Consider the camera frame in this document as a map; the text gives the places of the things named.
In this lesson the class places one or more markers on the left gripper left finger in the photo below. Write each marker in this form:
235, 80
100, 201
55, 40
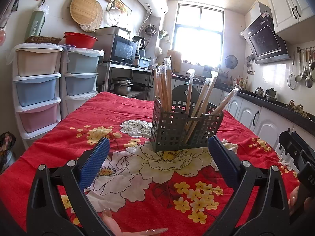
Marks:
46, 213

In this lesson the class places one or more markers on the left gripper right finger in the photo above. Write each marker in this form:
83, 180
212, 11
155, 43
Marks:
258, 205

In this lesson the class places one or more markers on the wooden chopstick pair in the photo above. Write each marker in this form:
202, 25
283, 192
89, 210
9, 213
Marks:
160, 85
167, 64
227, 99

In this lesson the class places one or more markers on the kitchen window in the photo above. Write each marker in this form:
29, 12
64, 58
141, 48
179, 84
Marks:
198, 34

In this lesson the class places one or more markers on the person's right hand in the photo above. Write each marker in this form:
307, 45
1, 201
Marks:
300, 197

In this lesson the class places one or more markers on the person's left hand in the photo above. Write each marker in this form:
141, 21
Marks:
107, 218

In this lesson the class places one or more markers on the metal kettle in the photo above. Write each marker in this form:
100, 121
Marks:
270, 95

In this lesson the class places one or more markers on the wooden chopstick pair on cloth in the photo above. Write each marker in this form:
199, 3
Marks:
227, 99

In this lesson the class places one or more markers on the hanging ladles and strainers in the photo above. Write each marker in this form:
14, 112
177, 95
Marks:
302, 69

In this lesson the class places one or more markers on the black range hood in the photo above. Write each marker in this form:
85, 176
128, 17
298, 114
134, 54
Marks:
265, 44

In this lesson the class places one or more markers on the black plastic utensil basket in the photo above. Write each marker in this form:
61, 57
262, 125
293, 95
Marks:
176, 130

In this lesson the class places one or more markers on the white upper cabinet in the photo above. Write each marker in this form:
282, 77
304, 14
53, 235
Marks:
293, 20

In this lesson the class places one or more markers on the left pastel drawer tower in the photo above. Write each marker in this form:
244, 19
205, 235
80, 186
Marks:
35, 86

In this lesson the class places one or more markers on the pastel drawer tower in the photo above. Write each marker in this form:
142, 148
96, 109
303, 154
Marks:
35, 86
78, 70

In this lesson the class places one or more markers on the steel cooking pot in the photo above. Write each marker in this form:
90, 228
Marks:
122, 85

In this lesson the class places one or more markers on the right pastel drawer tower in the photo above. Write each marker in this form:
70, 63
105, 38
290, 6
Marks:
78, 70

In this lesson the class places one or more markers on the red plastic basin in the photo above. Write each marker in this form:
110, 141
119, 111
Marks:
79, 40

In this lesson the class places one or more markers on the black microwave oven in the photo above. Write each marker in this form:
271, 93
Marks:
116, 49

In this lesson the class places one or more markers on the round bamboo tray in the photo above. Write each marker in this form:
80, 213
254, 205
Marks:
83, 12

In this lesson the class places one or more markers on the small wall fan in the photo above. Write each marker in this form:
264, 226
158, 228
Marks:
231, 61

